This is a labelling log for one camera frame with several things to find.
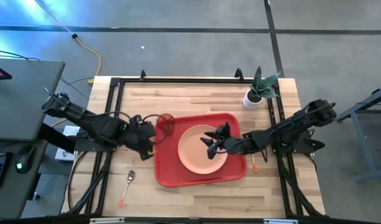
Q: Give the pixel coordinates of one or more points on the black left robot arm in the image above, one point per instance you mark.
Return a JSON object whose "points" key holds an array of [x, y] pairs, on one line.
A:
{"points": [[90, 123]]}

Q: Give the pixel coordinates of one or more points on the black desk support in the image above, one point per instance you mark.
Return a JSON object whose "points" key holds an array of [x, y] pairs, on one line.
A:
{"points": [[56, 137]]}

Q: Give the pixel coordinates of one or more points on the silver metal bracket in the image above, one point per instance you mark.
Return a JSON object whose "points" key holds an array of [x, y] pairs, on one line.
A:
{"points": [[107, 220], [280, 221]]}

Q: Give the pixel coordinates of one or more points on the white box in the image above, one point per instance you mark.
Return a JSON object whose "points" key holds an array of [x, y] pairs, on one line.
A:
{"points": [[63, 154]]}

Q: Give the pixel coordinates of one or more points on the green plant in white pot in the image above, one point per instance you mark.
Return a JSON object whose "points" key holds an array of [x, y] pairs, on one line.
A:
{"points": [[254, 99]]}

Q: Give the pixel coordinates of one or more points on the red translucent cup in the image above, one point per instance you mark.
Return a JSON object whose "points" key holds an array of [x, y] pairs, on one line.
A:
{"points": [[166, 123]]}

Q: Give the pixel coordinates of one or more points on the dark grey desk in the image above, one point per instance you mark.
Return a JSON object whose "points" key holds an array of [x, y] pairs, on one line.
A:
{"points": [[16, 193]]}

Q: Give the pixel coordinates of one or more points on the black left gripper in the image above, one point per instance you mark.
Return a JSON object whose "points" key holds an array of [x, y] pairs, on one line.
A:
{"points": [[135, 137]]}

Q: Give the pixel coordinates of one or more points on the black computer mouse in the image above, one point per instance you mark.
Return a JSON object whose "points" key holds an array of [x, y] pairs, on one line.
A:
{"points": [[25, 158]]}

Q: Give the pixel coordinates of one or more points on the black aluminium table frame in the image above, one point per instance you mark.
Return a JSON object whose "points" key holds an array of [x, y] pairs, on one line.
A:
{"points": [[193, 80]]}

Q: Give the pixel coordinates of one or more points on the red plastic tray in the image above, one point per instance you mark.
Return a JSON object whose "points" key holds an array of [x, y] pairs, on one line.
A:
{"points": [[168, 168]]}

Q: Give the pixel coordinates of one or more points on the grey desk top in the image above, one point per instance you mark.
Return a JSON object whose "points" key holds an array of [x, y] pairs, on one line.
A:
{"points": [[19, 105]]}

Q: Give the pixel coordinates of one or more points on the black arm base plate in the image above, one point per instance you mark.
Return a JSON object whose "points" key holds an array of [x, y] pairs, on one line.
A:
{"points": [[305, 144], [90, 146]]}

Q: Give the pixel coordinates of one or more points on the grey metal table frame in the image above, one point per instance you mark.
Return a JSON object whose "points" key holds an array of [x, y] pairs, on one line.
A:
{"points": [[362, 133]]}

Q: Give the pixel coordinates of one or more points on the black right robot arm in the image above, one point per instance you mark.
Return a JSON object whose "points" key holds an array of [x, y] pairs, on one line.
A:
{"points": [[286, 129]]}

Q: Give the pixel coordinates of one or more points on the peach round plate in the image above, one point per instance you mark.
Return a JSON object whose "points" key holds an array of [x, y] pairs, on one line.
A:
{"points": [[193, 155]]}

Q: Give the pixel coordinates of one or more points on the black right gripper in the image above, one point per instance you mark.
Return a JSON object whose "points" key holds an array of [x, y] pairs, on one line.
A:
{"points": [[229, 144]]}

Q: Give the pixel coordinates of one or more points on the black frame clamp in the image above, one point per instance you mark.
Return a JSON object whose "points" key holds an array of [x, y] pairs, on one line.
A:
{"points": [[239, 74], [142, 74]]}

